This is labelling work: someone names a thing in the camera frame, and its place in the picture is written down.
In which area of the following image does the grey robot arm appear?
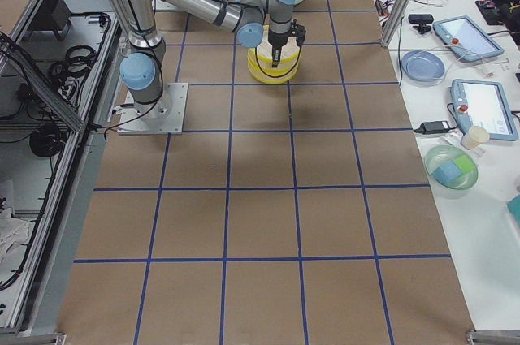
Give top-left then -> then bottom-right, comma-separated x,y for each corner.
115,0 -> 297,129

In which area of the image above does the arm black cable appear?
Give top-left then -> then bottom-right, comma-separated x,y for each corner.
113,0 -> 304,78

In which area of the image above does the upper teach pendant tablet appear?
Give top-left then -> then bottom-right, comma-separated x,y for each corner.
432,15 -> 504,62

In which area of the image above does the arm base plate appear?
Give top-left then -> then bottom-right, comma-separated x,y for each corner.
117,83 -> 189,135

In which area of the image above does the black power adapter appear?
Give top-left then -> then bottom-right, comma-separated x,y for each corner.
414,120 -> 457,135

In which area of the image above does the green glass bowl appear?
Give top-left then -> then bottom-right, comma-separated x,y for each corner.
423,144 -> 479,200

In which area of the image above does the lower teach pendant tablet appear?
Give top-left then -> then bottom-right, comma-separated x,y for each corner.
450,79 -> 519,141

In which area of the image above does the blue plate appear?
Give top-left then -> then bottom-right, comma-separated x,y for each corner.
401,50 -> 445,86

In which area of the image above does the teach pendant tablet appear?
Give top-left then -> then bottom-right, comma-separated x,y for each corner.
432,15 -> 504,62
450,79 -> 519,141

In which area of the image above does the blue sponge block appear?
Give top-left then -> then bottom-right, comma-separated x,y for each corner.
431,161 -> 462,186

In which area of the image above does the paper cup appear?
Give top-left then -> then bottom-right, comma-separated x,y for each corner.
461,126 -> 490,150

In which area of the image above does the white crumpled cloth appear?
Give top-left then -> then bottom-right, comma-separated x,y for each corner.
0,180 -> 32,265

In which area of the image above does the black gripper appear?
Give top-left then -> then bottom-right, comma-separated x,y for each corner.
268,20 -> 306,67

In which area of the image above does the black webcam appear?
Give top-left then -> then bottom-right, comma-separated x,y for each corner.
408,14 -> 434,35

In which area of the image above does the green sponge block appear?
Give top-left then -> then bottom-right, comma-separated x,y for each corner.
453,154 -> 477,175

